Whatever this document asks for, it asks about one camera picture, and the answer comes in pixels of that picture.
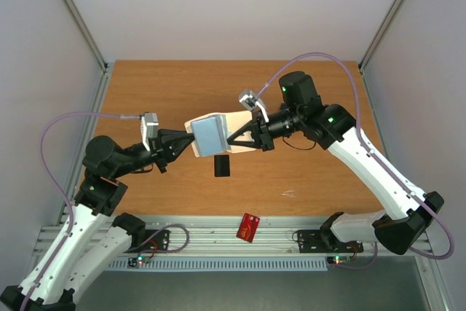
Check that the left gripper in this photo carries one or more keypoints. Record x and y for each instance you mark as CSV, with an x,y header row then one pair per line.
x,y
170,143

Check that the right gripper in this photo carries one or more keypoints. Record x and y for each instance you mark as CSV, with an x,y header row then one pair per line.
x,y
264,132

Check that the beige card holder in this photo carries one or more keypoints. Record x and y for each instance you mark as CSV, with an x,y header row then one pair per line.
x,y
212,130

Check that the black card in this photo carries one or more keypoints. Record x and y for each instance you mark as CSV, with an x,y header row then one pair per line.
x,y
222,165

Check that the red VIP card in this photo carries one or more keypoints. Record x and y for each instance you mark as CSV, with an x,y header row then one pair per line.
x,y
248,227

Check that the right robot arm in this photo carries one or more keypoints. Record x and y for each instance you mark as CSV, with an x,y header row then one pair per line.
x,y
407,209

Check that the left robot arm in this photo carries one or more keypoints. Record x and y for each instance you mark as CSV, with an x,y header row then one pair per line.
x,y
66,270

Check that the left circuit board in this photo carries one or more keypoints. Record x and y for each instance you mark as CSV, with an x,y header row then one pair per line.
x,y
140,260

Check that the circuit board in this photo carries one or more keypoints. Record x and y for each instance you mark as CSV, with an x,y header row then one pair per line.
x,y
140,260
339,259

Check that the right circuit board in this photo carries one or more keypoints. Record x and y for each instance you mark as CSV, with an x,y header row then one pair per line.
x,y
339,259

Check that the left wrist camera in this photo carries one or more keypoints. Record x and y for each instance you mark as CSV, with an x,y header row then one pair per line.
x,y
149,124

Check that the left aluminium frame post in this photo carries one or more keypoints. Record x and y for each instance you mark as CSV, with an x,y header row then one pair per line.
x,y
76,16

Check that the aluminium frame post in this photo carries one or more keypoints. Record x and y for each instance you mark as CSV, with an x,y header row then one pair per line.
x,y
387,21
76,16

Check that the aluminium rail base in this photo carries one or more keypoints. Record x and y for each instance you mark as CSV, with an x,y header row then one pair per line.
x,y
213,235

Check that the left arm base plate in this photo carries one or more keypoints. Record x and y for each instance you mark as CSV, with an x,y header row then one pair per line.
x,y
159,242

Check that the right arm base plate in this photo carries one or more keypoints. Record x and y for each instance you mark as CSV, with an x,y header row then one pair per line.
x,y
309,241

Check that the grey slotted cable duct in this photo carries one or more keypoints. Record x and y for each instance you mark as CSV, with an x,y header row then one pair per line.
x,y
167,264

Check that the right aluminium frame post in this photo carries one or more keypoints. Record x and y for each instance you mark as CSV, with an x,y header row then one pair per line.
x,y
387,21

